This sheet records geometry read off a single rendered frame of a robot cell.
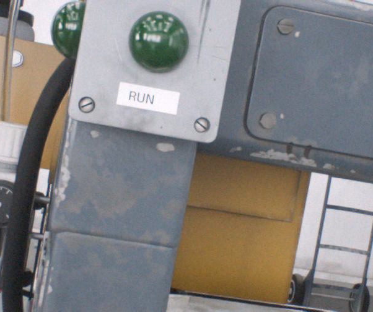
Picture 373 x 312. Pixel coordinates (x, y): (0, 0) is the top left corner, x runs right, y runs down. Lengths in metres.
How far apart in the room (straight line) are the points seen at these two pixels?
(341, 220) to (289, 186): 5.32
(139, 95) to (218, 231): 0.38
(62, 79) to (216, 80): 0.10
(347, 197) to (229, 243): 5.27
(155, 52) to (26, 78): 0.45
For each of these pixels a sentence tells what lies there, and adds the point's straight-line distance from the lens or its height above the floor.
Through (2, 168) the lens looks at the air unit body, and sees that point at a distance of 0.66.
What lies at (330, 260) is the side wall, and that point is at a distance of 6.06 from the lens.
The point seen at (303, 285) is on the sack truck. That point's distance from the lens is 5.78.
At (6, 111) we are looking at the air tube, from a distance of 0.67.
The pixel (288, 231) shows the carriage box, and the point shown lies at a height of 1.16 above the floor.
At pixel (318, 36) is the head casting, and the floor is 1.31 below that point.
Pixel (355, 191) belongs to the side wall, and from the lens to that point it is 6.04.
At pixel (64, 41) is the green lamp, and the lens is 0.41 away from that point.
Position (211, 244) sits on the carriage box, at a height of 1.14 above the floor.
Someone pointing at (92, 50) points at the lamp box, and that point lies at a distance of 0.40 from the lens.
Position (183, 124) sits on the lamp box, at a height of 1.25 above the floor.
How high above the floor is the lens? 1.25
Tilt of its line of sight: 3 degrees down
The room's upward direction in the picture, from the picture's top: 10 degrees clockwise
